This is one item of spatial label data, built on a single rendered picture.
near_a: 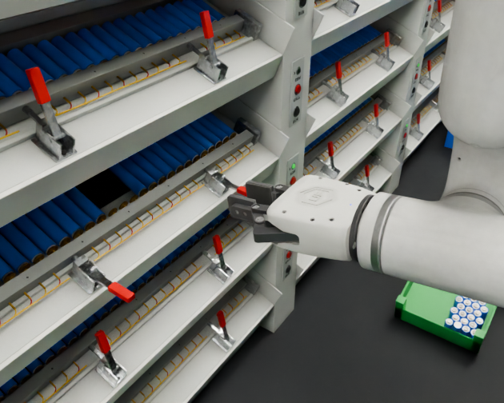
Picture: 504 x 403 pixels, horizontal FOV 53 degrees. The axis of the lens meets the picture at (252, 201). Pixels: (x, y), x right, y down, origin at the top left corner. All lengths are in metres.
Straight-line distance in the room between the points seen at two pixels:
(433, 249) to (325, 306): 0.84
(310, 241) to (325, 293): 0.82
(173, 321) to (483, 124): 0.62
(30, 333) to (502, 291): 0.50
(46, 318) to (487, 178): 0.52
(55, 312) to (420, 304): 0.93
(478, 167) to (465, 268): 0.12
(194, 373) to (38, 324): 0.46
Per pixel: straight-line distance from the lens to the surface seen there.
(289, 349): 1.22
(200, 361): 1.06
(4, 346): 0.65
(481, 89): 0.42
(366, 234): 0.52
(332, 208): 0.55
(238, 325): 1.12
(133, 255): 0.72
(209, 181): 0.83
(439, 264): 0.50
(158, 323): 0.88
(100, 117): 0.63
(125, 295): 0.63
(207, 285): 0.93
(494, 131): 0.43
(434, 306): 1.35
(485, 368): 1.29
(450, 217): 0.51
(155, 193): 0.76
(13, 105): 0.59
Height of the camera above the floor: 0.94
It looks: 35 degrees down
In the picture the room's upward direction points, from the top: straight up
